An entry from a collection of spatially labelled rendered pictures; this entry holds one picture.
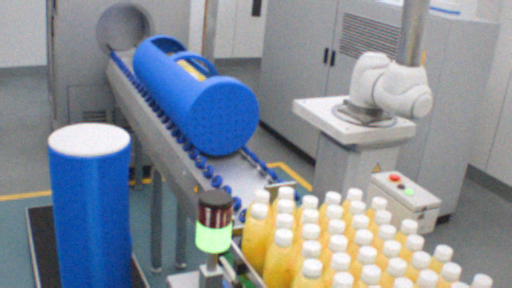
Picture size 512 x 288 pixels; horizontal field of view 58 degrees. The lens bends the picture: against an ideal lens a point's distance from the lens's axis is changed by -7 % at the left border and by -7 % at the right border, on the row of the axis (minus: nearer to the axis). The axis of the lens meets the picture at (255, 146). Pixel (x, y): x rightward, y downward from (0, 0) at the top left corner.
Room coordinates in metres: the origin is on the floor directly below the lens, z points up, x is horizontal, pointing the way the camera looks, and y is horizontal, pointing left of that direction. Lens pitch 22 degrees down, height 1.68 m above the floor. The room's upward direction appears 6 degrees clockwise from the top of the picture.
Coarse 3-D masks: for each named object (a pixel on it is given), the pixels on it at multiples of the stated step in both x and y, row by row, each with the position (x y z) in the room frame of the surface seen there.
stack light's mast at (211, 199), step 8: (208, 192) 0.80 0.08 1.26; (216, 192) 0.81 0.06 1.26; (224, 192) 0.81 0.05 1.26; (200, 200) 0.77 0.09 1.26; (208, 200) 0.77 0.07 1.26; (216, 200) 0.78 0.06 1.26; (224, 200) 0.78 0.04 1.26; (232, 200) 0.79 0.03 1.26; (216, 208) 0.76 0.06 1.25; (224, 208) 0.77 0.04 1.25; (208, 256) 0.78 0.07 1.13; (216, 256) 0.78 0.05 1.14; (208, 264) 0.78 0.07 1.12; (216, 264) 0.78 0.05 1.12
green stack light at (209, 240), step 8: (200, 232) 0.77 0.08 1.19; (208, 232) 0.76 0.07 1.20; (216, 232) 0.76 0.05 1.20; (224, 232) 0.76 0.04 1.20; (200, 240) 0.77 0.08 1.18; (208, 240) 0.76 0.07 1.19; (216, 240) 0.76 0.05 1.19; (224, 240) 0.77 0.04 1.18; (200, 248) 0.76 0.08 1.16; (208, 248) 0.76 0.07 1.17; (216, 248) 0.76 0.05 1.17; (224, 248) 0.77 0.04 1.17
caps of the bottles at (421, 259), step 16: (416, 224) 1.04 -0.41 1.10; (336, 240) 0.94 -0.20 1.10; (368, 240) 0.96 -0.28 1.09; (416, 240) 0.97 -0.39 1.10; (336, 256) 0.88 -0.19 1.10; (368, 256) 0.89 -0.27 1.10; (416, 256) 0.90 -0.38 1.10; (448, 256) 0.92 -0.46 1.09; (304, 272) 0.83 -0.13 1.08; (320, 272) 0.83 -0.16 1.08; (368, 272) 0.83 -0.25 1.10; (400, 272) 0.85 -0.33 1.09; (432, 272) 0.84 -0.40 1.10; (448, 272) 0.85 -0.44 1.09
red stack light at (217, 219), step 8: (200, 208) 0.77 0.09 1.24; (208, 208) 0.76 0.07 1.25; (232, 208) 0.78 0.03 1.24; (200, 216) 0.77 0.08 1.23; (208, 216) 0.76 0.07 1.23; (216, 216) 0.76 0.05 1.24; (224, 216) 0.76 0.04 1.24; (200, 224) 0.77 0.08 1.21; (208, 224) 0.76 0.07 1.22; (216, 224) 0.76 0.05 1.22; (224, 224) 0.76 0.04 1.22
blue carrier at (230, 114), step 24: (144, 48) 2.31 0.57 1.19; (168, 48) 2.46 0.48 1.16; (144, 72) 2.15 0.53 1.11; (168, 72) 1.92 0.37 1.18; (216, 72) 2.09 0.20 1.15; (168, 96) 1.81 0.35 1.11; (192, 96) 1.64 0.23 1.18; (216, 96) 1.67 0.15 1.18; (240, 96) 1.70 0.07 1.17; (192, 120) 1.62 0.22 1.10; (216, 120) 1.66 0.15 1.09; (240, 120) 1.71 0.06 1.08; (192, 144) 1.63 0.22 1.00; (216, 144) 1.67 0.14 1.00; (240, 144) 1.71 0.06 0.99
